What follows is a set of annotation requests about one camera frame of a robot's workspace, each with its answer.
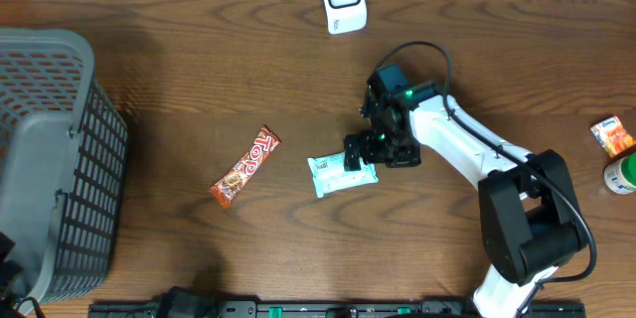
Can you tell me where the teal wet wipes pack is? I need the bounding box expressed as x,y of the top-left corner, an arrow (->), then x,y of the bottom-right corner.
307,152 -> 379,198

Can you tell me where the red Top chocolate bar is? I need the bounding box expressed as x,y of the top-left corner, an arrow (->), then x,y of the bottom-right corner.
209,125 -> 280,209

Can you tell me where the orange Kleenex tissue pack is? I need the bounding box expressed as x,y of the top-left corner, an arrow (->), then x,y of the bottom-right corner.
590,116 -> 635,158

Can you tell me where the green lid jar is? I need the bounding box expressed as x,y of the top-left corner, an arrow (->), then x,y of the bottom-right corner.
603,154 -> 636,195

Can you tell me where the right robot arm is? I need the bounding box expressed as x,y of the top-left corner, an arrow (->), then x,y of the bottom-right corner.
345,77 -> 595,317

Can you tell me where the grey plastic basket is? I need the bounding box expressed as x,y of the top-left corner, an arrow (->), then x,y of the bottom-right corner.
1,28 -> 129,304

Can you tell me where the black mounting rail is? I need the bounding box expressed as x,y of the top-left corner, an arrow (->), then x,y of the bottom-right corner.
88,299 -> 587,318

